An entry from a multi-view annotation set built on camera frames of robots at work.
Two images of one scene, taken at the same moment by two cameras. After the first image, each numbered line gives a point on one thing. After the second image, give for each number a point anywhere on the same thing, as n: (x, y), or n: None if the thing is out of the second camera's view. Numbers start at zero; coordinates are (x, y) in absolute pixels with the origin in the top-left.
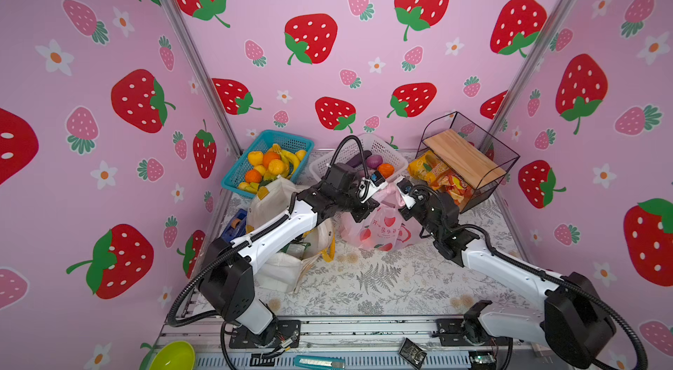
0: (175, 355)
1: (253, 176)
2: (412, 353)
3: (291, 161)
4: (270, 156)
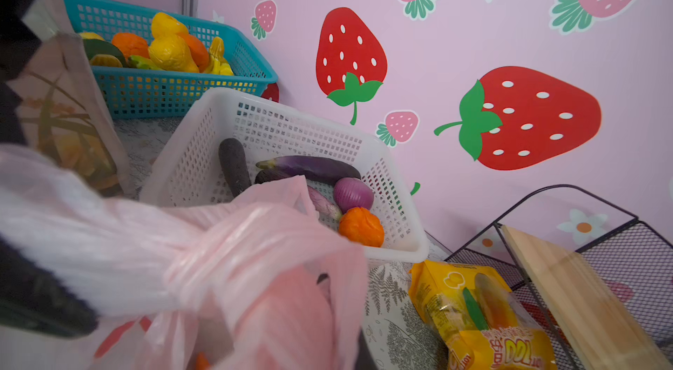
0: None
1: (131, 45)
2: None
3: (217, 63)
4: (198, 50)
